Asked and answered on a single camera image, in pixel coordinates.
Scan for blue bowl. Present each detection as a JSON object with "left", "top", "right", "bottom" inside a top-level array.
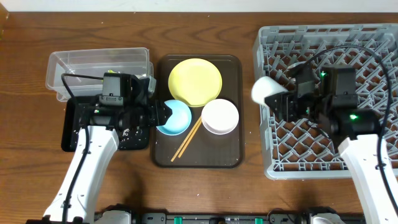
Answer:
[{"left": 157, "top": 100, "right": 192, "bottom": 136}]

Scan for white paper cup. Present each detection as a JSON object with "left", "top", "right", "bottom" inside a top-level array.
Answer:
[{"left": 251, "top": 77, "right": 288, "bottom": 108}]

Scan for yellow plate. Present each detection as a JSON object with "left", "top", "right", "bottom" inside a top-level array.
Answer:
[{"left": 168, "top": 58, "right": 223, "bottom": 107}]

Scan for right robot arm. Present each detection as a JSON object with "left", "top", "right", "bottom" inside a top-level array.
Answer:
[{"left": 252, "top": 65, "right": 397, "bottom": 223}]

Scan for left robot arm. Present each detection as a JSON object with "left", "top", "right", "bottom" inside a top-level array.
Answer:
[{"left": 38, "top": 73, "right": 172, "bottom": 224}]

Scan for grey dishwasher rack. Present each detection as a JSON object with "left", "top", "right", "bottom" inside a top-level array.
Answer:
[{"left": 252, "top": 24, "right": 397, "bottom": 180}]

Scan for black plastic bin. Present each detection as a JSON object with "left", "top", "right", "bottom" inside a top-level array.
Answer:
[{"left": 61, "top": 95, "right": 151, "bottom": 152}]

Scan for wooden chopstick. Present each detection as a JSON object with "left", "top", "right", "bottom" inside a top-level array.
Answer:
[
  {"left": 177, "top": 119, "right": 203, "bottom": 159},
  {"left": 170, "top": 116, "right": 202, "bottom": 162}
]

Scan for clear plastic bin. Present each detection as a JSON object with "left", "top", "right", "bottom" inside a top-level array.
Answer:
[{"left": 46, "top": 47, "right": 154, "bottom": 101}]

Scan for brown serving tray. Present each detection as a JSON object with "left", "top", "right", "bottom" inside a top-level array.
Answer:
[{"left": 150, "top": 55, "right": 244, "bottom": 169}]

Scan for pink bowl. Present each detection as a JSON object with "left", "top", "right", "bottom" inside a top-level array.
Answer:
[{"left": 201, "top": 99, "right": 239, "bottom": 135}]

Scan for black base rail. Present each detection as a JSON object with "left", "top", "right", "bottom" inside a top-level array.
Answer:
[{"left": 93, "top": 203, "right": 364, "bottom": 224}]

